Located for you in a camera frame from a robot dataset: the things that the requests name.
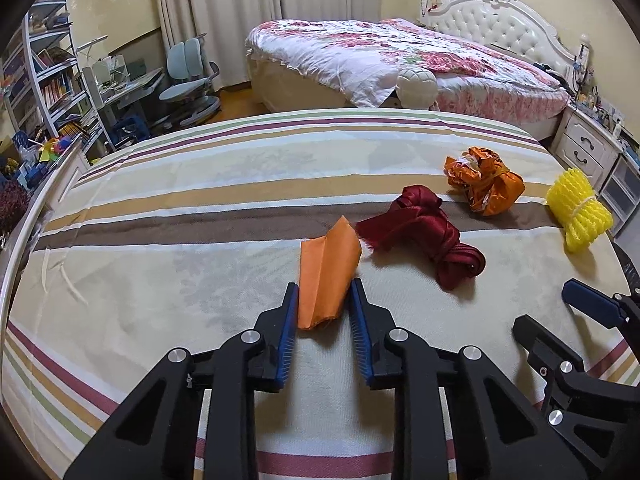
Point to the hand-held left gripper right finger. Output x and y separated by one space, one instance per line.
359 332

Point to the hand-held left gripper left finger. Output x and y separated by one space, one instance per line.
287 332

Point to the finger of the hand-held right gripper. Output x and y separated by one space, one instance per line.
590 300
537 337

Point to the black plastic bag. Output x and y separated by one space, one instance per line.
629 265

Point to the orange cloth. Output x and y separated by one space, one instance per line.
325 270

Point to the yellow foam fruit net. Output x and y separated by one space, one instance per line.
580 210

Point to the white plastic drawer unit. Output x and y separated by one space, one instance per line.
620 190

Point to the dark red cloth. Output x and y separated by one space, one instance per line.
425 230

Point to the white nightstand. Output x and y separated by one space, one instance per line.
582 142

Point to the crumpled orange snack wrapper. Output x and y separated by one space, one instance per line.
487 180

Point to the bed with floral quilt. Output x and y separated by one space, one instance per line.
360 55

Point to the light blue desk chair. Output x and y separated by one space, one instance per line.
187 72

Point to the grey study desk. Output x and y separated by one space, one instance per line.
130 92

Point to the white tufted headboard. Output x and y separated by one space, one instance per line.
500 22

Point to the pile of colourful toys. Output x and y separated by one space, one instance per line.
45 152

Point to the dark red fluffy duster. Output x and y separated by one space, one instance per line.
12 205

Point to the cream curtain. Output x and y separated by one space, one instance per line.
230 10

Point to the white desk lamp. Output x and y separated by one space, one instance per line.
92 44

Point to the white bookshelf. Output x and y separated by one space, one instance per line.
50 75

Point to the white bed frame rail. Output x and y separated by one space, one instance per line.
25 240

